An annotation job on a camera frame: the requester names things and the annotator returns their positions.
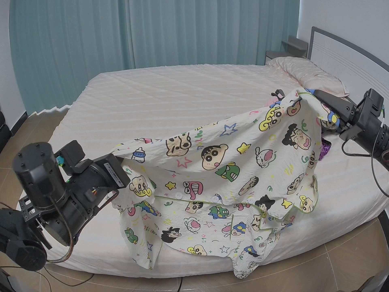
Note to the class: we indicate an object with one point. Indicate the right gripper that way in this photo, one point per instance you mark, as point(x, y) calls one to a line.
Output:
point(361, 131)

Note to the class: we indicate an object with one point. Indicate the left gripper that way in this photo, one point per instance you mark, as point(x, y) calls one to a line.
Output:
point(97, 181)

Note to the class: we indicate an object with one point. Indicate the white printed pyjama top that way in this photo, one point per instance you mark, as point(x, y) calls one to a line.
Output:
point(218, 193)

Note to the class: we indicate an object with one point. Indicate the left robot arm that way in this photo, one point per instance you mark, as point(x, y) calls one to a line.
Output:
point(33, 169)

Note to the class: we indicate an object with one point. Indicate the bed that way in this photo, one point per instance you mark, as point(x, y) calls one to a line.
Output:
point(182, 96)

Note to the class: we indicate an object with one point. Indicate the pale pink pillow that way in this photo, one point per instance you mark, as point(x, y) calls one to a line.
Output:
point(313, 74)

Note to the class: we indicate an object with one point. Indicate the purple satin garment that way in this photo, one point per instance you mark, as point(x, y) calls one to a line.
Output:
point(325, 149)

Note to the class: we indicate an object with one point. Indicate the black garment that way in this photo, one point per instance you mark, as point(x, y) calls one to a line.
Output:
point(277, 93)

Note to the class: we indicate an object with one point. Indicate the pink garment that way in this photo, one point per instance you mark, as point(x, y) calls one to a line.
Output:
point(273, 102)

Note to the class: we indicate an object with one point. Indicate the grey bedside table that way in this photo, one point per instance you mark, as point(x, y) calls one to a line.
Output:
point(291, 46)

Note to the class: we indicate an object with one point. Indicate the blue-green curtain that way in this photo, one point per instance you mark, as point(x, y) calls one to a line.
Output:
point(121, 26)

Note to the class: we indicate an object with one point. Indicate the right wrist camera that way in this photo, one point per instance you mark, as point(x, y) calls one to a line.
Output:
point(370, 103)

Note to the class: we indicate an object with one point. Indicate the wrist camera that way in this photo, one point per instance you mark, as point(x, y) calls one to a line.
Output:
point(370, 103)
point(73, 154)

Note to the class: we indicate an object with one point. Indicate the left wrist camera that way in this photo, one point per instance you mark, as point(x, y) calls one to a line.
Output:
point(73, 154)

